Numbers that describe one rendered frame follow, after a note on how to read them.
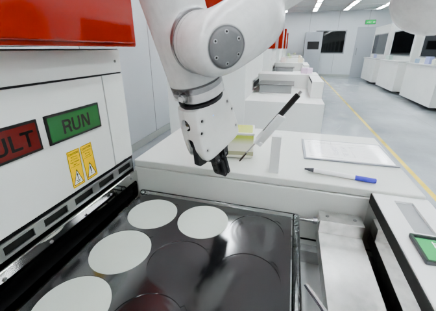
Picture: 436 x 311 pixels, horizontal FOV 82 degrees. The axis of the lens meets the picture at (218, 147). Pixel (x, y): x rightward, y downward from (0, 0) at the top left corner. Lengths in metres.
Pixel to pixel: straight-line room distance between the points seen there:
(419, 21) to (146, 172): 0.63
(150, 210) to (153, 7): 0.39
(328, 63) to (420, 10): 12.90
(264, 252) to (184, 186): 0.26
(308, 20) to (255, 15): 13.12
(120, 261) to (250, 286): 0.21
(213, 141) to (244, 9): 0.21
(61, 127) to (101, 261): 0.23
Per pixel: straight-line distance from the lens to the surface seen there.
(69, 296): 0.46
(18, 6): 0.40
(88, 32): 0.47
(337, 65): 13.55
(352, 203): 0.59
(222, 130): 0.44
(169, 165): 0.61
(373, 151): 0.78
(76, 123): 0.51
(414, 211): 0.57
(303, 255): 0.57
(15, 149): 0.45
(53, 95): 0.48
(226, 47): 0.30
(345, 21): 13.58
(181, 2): 0.35
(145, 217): 0.56
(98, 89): 0.56
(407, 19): 0.63
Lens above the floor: 1.22
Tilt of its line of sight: 21 degrees down
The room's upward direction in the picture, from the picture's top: straight up
